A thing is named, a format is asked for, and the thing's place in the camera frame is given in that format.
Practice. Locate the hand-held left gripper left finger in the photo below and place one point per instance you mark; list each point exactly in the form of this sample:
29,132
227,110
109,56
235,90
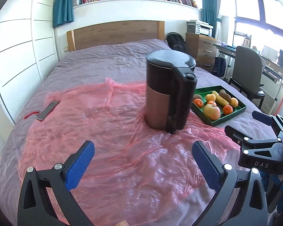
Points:
81,167

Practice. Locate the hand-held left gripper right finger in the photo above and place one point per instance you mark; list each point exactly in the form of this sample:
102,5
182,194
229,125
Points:
206,167

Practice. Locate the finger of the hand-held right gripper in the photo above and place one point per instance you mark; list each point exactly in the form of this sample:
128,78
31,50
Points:
261,115
235,134

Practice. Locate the green tray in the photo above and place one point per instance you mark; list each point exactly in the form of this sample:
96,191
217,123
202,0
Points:
233,116

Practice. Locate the large red-yellow apple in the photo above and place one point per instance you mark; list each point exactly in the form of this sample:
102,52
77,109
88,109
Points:
212,111

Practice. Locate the yellow banana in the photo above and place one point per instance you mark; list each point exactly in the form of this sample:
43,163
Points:
220,100

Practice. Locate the pink plastic sheet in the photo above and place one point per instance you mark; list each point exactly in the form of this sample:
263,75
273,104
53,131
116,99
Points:
108,146

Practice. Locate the desk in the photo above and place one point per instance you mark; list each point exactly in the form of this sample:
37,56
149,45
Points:
273,69

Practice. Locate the grey office chair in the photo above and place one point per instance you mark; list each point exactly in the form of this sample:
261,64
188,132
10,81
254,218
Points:
246,68

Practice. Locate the phone in red case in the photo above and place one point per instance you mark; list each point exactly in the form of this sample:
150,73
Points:
48,110

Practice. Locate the dark blue tote bag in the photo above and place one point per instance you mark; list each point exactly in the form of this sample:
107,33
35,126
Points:
219,66

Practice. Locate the copper and black electric kettle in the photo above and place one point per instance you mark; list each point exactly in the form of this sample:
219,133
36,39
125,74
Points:
160,103

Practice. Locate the wooden dresser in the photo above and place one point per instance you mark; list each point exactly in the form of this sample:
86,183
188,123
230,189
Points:
200,51

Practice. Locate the white printer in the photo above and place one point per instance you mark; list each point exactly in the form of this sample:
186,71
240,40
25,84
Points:
199,28

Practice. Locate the black backpack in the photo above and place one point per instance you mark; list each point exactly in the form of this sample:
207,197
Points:
175,42

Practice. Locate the teal curtain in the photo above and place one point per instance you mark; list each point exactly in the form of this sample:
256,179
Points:
210,9
62,4

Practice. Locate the wooden headboard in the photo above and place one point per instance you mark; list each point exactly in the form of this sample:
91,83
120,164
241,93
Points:
115,34

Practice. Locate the white wardrobe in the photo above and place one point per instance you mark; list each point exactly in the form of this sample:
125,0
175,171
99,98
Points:
21,40

